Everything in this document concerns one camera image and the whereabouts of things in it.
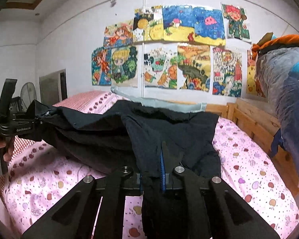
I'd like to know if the black padded jacket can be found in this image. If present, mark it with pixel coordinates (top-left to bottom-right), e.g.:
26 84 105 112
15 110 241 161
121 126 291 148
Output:
26 100 221 238

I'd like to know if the clear bag of clothes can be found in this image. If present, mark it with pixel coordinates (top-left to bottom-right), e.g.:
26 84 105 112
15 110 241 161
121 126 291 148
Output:
256 45 299 186

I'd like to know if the person left hand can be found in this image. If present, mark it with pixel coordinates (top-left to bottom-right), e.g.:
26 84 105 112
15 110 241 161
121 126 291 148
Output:
0 137 14 162

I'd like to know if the black plastic crate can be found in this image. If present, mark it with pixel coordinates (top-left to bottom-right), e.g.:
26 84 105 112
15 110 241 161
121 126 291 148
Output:
10 96 23 114

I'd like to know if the standing electric fan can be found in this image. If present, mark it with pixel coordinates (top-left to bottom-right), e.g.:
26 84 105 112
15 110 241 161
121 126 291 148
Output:
20 82 37 111

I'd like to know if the pink apple print bedsheet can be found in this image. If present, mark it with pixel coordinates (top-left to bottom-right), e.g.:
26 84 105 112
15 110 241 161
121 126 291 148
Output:
2 92 299 239

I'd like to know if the grey door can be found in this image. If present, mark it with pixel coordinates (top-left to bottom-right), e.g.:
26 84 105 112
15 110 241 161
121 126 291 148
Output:
39 69 67 105

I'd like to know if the red white checkered quilt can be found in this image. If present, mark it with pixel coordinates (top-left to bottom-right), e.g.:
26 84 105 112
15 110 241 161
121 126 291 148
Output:
0 91 108 200

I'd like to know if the mermaid girl drawing lower left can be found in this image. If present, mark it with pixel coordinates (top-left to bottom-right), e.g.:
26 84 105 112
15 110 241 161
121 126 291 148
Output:
91 47 112 86

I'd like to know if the light grey folded cloth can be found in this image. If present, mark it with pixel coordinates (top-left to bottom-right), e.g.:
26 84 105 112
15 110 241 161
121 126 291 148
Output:
111 86 207 113

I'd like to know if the yellow bear drawing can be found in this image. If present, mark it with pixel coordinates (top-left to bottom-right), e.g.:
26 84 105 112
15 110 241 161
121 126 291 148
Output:
246 50 265 98

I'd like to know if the blond boy drawing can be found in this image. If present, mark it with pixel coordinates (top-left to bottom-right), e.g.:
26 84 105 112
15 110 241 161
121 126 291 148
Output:
111 45 138 87

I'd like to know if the orange girl drawing upper left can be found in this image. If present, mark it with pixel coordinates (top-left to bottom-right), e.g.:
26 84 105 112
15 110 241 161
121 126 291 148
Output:
103 20 133 49

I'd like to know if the city unicorn drawing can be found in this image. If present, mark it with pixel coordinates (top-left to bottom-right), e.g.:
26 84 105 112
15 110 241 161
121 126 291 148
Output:
212 47 242 98

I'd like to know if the fruit juice drawing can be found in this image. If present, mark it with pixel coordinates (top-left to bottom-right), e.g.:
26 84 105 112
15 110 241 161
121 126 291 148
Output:
144 43 178 89

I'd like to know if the landscape dinosaur drawing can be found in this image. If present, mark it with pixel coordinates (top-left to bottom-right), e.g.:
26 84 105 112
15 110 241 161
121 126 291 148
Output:
177 43 211 92

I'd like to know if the yellow moon drawing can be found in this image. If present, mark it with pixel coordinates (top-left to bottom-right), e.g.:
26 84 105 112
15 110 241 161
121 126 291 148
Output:
133 5 164 43

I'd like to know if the orange cloth on bag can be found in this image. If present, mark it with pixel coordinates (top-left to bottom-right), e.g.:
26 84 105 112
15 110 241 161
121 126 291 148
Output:
251 32 299 61

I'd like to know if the blue sea beach drawing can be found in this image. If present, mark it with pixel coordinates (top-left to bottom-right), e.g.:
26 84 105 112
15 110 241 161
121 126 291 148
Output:
162 5 226 46

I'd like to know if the red haired boy drawing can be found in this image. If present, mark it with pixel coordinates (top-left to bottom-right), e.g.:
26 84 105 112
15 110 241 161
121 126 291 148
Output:
221 4 251 42

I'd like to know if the wooden bed frame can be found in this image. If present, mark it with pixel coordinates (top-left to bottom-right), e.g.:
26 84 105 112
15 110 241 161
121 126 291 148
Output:
206 98 299 199

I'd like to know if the white wall conduit pipe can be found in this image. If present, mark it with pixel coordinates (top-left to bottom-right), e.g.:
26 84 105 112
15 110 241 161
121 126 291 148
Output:
140 0 146 98

